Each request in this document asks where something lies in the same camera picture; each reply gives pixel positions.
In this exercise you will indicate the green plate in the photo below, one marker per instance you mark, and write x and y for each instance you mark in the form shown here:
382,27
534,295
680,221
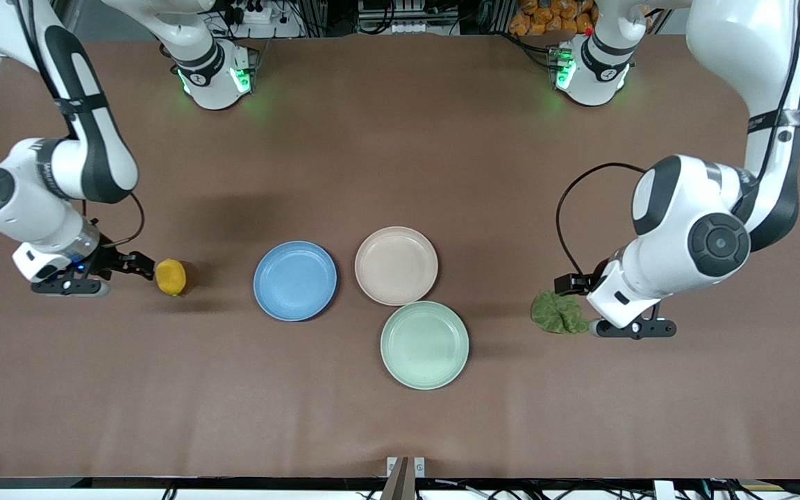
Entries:
425,345

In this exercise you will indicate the bag of orange fruits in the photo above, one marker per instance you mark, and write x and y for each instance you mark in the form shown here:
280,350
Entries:
546,17

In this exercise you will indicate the brown table mat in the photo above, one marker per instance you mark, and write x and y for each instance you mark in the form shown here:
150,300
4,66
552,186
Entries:
400,139

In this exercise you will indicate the blue plate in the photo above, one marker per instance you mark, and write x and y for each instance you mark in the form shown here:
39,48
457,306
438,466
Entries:
295,280

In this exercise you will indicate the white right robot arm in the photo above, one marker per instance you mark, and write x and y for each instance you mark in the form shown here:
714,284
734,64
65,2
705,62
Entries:
21,201

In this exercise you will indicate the yellow lemon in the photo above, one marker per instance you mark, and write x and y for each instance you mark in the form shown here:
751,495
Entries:
171,276

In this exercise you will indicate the white power strip with plugs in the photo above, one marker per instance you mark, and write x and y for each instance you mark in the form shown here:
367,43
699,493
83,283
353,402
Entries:
254,14

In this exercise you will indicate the pink plate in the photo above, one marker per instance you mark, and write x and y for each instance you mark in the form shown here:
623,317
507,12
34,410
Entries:
396,266

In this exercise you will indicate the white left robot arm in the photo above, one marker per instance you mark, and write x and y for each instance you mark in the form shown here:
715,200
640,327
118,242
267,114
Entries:
685,208

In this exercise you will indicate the green lettuce leaf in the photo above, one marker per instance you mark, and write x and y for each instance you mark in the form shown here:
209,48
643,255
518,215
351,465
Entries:
558,314

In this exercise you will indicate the metal bracket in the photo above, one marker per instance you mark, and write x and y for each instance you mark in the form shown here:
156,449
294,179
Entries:
405,476

